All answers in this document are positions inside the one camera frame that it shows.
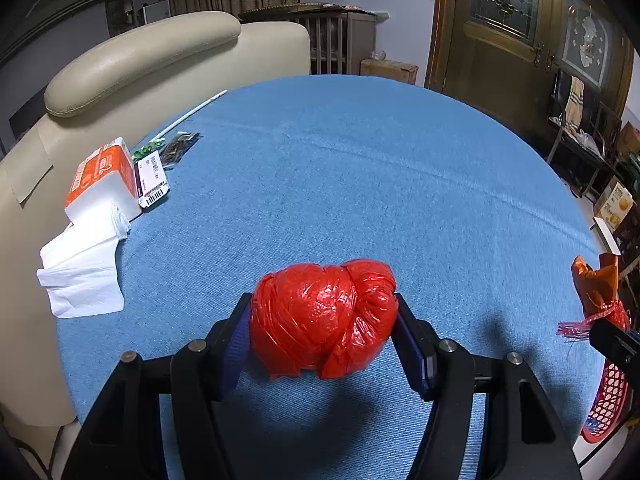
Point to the small white labelled box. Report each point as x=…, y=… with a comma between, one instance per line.
x=152, y=180

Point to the wooden slatted cabinet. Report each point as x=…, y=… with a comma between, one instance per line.
x=350, y=40

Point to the red plastic basket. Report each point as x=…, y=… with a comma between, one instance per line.
x=612, y=385

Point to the dark packet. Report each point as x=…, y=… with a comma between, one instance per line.
x=177, y=147

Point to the orange tissue pack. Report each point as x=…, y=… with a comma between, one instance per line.
x=100, y=170

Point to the orange plastic bag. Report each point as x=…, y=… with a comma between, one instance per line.
x=597, y=285

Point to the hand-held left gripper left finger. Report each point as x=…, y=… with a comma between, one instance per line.
x=239, y=345

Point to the wooden door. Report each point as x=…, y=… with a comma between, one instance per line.
x=480, y=60

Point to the white stick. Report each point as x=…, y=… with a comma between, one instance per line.
x=200, y=108

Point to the beige leather sofa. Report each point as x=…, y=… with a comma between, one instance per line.
x=150, y=45

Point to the white tissue paper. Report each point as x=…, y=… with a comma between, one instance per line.
x=85, y=270

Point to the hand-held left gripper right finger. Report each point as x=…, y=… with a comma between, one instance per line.
x=412, y=350

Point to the red plastic bag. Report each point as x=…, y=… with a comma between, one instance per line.
x=320, y=315

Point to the blue tablecloth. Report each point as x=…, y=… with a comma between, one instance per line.
x=350, y=160

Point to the brown cardboard box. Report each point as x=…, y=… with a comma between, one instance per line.
x=387, y=70

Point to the green packet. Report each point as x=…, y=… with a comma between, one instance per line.
x=146, y=150

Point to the yellow cardboard box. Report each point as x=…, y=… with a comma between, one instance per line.
x=615, y=205

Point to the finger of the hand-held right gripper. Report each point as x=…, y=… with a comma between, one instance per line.
x=620, y=347

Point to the metal rack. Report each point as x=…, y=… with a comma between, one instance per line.
x=575, y=145

